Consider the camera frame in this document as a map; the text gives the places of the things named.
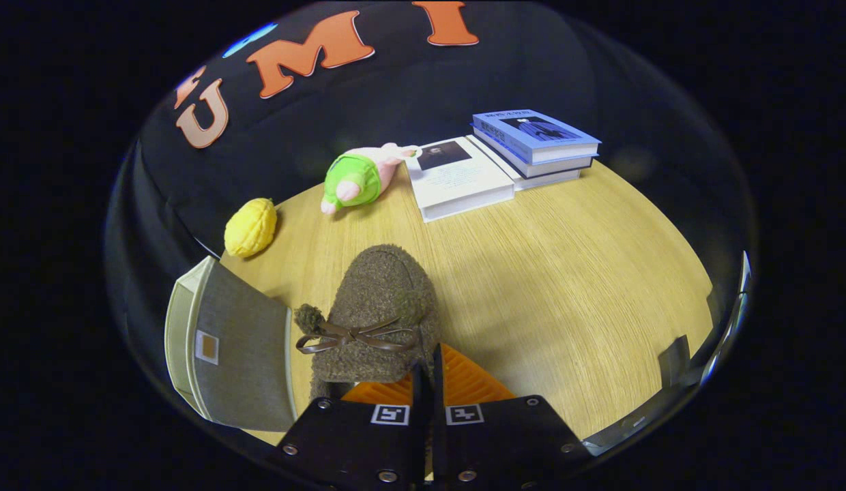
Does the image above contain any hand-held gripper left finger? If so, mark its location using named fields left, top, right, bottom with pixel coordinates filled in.
left=276, top=363, right=431, bottom=491

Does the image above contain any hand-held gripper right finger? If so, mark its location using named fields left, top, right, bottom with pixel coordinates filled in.
left=431, top=344, right=594, bottom=491

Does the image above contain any brown fuzzy shoe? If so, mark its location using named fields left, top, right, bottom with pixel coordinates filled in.
left=294, top=243, right=441, bottom=403

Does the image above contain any grey fabric storage box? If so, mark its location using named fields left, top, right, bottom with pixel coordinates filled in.
left=164, top=256, right=297, bottom=432

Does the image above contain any white book with dark photo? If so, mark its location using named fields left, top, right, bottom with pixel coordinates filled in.
left=404, top=136, right=516, bottom=223

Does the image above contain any green and pink plush toy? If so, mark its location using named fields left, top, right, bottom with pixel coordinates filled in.
left=320, top=142, right=422, bottom=216

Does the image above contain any dark grey flat object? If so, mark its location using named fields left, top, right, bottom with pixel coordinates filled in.
left=658, top=335, right=692, bottom=388

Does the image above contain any yellow knitted ball toy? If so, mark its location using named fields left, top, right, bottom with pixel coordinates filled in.
left=224, top=198, right=278, bottom=258

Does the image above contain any black backdrop cloth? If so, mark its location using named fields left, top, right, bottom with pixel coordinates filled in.
left=104, top=140, right=222, bottom=389
left=133, top=0, right=751, bottom=260

